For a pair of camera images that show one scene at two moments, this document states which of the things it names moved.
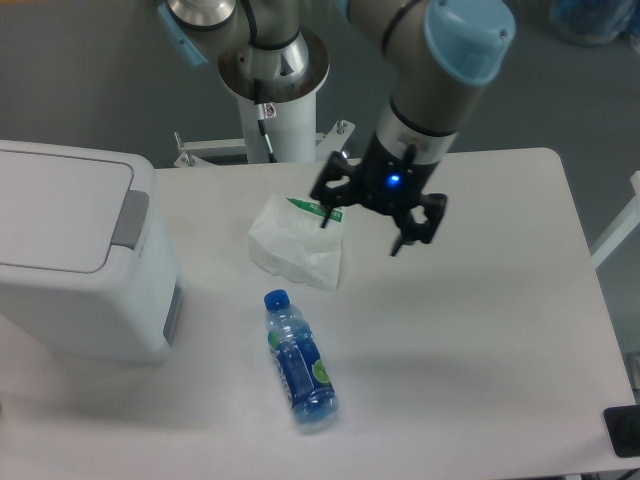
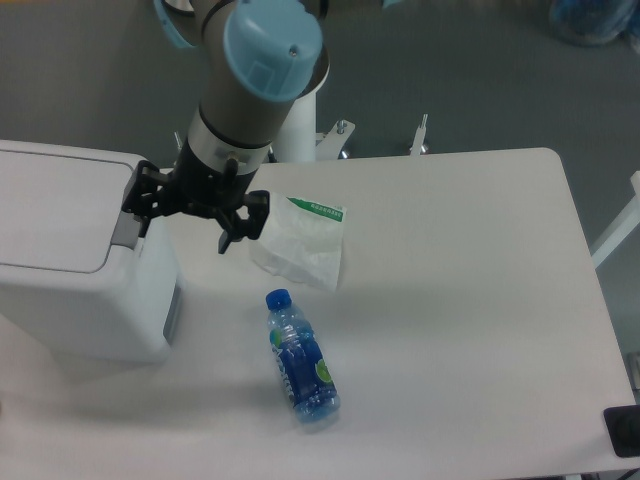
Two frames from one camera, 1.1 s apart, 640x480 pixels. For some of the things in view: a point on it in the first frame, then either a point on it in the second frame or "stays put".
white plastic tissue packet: x=287 y=240 stays put
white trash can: x=87 y=268 stays put
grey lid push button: x=131 y=220 stays put
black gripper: x=392 y=185 → x=199 y=190
